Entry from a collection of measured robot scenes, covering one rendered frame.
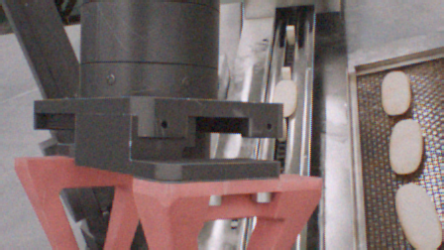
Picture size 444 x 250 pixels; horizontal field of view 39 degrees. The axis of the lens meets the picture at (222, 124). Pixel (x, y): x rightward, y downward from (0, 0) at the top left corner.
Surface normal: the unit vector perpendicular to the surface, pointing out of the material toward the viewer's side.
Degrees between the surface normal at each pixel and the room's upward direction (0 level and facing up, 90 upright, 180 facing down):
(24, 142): 0
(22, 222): 0
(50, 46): 68
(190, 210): 87
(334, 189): 0
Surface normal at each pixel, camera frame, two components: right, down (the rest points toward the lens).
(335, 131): -0.16, -0.81
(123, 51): -0.20, 0.00
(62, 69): 0.40, 0.11
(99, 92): -0.59, -0.01
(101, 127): -0.81, -0.02
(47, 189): 0.58, -0.04
